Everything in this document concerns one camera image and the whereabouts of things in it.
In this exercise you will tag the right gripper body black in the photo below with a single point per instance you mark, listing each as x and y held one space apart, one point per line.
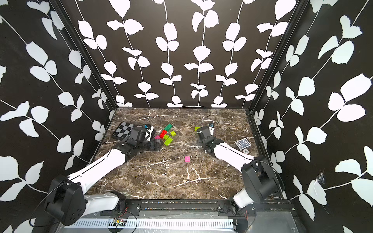
199 141

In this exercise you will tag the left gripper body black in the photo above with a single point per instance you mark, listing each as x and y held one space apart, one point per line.
148 145

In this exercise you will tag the red long lego brick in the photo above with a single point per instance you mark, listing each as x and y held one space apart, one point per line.
163 133

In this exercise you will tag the magenta square lego brick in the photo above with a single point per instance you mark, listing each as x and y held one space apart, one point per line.
187 159

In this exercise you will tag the dark green long lego brick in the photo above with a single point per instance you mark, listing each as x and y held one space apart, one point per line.
168 127

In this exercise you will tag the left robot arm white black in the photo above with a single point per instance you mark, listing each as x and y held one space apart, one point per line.
67 200

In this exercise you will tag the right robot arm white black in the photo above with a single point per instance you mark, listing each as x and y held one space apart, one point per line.
259 177

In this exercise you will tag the lime long lego brick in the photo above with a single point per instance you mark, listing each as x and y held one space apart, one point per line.
168 141

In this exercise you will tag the black white checkerboard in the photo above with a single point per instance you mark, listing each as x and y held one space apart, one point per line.
122 131

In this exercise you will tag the blue playing card box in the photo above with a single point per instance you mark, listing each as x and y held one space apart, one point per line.
243 144

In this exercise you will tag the small circuit board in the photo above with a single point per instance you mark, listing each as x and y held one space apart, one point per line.
117 223

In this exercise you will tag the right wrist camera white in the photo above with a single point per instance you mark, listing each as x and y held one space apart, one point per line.
211 127

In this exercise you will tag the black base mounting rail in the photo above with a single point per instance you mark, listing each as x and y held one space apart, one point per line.
126 207

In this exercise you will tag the white slotted cable duct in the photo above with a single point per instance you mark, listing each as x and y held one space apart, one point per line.
163 224

